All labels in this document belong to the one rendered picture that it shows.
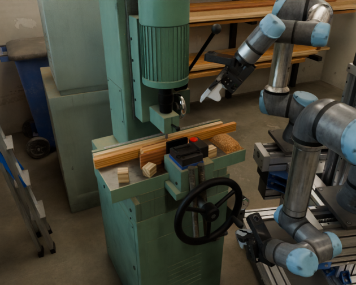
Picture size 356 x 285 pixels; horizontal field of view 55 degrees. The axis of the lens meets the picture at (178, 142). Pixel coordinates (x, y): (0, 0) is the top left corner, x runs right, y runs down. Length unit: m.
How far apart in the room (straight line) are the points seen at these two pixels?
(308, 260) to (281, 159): 0.78
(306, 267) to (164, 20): 0.86
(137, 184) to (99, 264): 1.03
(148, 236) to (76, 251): 0.94
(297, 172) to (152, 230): 0.66
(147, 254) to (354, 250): 0.81
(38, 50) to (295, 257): 2.43
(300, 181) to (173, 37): 0.61
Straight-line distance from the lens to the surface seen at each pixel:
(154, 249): 1.52
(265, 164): 1.72
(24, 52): 2.94
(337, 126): 0.89
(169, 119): 1.34
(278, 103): 1.68
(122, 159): 1.38
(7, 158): 1.94
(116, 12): 1.40
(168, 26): 1.19
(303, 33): 1.22
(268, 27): 1.14
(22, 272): 2.31
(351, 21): 4.94
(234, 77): 1.19
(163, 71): 1.23
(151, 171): 1.27
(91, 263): 2.23
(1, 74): 3.62
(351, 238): 1.46
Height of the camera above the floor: 1.64
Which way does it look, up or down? 30 degrees down
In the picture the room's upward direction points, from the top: straight up
